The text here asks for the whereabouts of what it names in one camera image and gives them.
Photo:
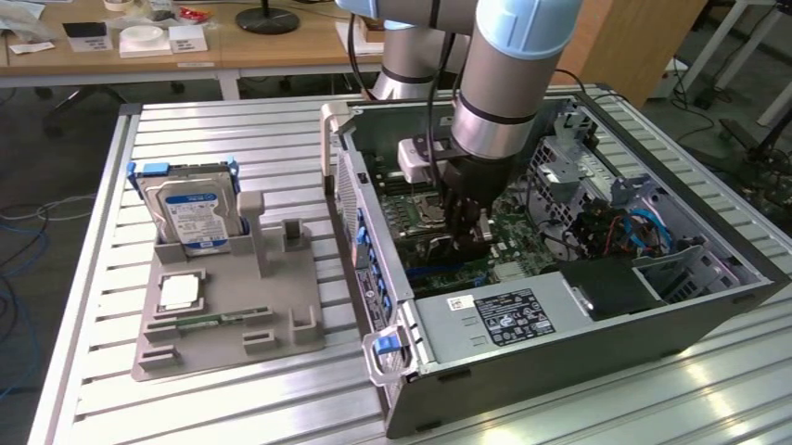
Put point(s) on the red packet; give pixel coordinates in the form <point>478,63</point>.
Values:
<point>191,14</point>

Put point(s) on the white flat box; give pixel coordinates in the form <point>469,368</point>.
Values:
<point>371,44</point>

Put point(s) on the hard disk with blue caddy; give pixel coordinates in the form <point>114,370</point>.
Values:
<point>191,218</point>

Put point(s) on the silver CPU chip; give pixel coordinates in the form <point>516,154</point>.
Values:
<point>178,292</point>

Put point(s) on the black round lamp base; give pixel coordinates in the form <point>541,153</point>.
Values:
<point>267,21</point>

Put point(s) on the small silver chipset heatsink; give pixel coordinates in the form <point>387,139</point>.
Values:
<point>510,272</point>

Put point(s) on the CPU socket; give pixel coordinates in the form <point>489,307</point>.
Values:
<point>430,211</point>

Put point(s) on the grey power supply unit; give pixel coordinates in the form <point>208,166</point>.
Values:
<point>445,343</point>

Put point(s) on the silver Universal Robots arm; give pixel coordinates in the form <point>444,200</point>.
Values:
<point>501,83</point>

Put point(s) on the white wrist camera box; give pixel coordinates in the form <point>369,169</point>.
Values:
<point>417,160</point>

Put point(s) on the black and white box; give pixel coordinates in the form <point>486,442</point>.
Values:
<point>87,37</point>

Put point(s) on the green RAM stick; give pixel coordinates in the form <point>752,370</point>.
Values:
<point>210,321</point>

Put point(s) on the white box with round insert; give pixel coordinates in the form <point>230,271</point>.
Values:
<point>146,41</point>

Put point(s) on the grey metal bracket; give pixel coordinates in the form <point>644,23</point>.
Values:
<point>560,181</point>

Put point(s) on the blue expansion slot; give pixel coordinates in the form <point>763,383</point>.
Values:
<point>445,270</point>

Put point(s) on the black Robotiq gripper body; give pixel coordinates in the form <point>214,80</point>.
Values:
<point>477,181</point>

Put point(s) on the dark grey open PC case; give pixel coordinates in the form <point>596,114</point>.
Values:
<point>557,352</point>

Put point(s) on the white table frame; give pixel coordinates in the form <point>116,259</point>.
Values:
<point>776,104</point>

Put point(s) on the white square box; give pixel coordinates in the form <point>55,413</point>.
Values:
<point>187,39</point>

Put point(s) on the white paper label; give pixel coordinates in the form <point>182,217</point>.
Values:
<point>31,47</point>

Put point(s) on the grey plastic parts rack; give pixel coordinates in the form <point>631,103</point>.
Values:
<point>247,296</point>

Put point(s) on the white tape roll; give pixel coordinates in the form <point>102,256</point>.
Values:
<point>116,4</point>

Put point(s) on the wooden desk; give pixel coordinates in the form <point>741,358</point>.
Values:
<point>278,46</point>

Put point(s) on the green motherboard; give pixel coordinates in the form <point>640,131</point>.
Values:
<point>520,241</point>

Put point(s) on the grey disk bay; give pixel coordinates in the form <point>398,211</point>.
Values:
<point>680,273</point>

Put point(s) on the black graphics card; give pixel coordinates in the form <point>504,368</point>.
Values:
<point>442,252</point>

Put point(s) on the wooden cabinet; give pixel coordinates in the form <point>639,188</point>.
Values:
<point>637,46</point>

